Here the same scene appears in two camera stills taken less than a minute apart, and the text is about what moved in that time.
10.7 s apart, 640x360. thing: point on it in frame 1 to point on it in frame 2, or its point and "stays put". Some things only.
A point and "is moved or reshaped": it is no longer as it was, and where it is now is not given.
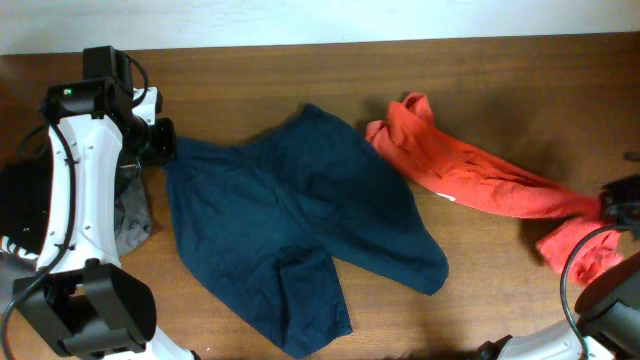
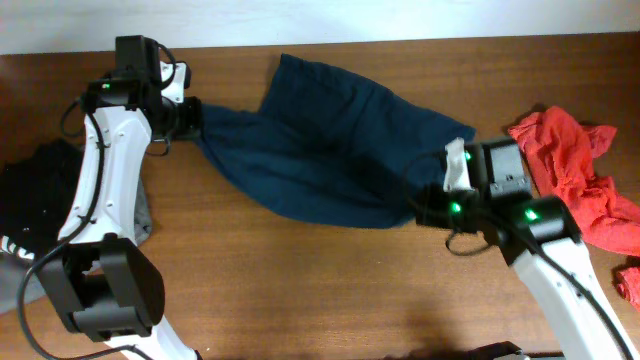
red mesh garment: [579, 241] is moved or reshaped
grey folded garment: [132, 223] stays put
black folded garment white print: [26, 200] stays put
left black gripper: [167, 148] to [193, 106]
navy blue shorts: [265, 219] to [332, 144]
